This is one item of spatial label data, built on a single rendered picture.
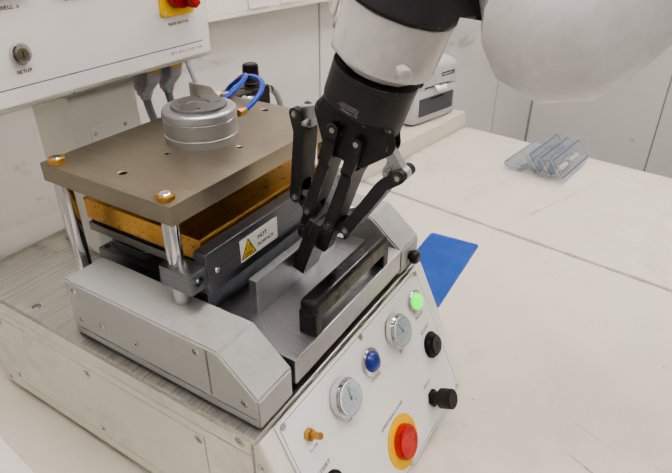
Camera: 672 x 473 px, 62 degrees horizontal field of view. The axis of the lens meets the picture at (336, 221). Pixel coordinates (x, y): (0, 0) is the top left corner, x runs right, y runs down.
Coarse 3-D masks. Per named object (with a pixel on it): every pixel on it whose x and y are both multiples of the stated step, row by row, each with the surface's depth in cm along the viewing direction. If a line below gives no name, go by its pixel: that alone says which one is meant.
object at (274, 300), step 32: (288, 256) 59; (320, 256) 65; (256, 288) 55; (288, 288) 61; (352, 288) 61; (256, 320) 56; (288, 320) 56; (352, 320) 60; (288, 352) 52; (320, 352) 55
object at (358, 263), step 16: (368, 240) 62; (384, 240) 62; (352, 256) 59; (368, 256) 59; (384, 256) 63; (336, 272) 56; (352, 272) 57; (320, 288) 54; (336, 288) 55; (304, 304) 52; (320, 304) 52; (304, 320) 53; (320, 320) 53
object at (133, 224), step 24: (288, 168) 66; (240, 192) 61; (264, 192) 61; (96, 216) 60; (120, 216) 58; (192, 216) 56; (216, 216) 56; (240, 216) 57; (120, 240) 60; (144, 240) 58; (192, 240) 53
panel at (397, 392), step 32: (416, 288) 72; (384, 320) 65; (416, 320) 71; (352, 352) 60; (384, 352) 65; (416, 352) 70; (320, 384) 56; (384, 384) 64; (416, 384) 69; (448, 384) 75; (288, 416) 52; (320, 416) 55; (384, 416) 63; (416, 416) 68; (288, 448) 51; (320, 448) 54; (352, 448) 58; (384, 448) 62
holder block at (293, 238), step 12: (288, 240) 66; (108, 252) 62; (120, 252) 62; (276, 252) 65; (120, 264) 62; (132, 264) 61; (144, 264) 60; (156, 264) 60; (252, 264) 61; (264, 264) 63; (156, 276) 59; (240, 276) 60; (228, 288) 58; (240, 288) 60; (204, 300) 56; (216, 300) 57
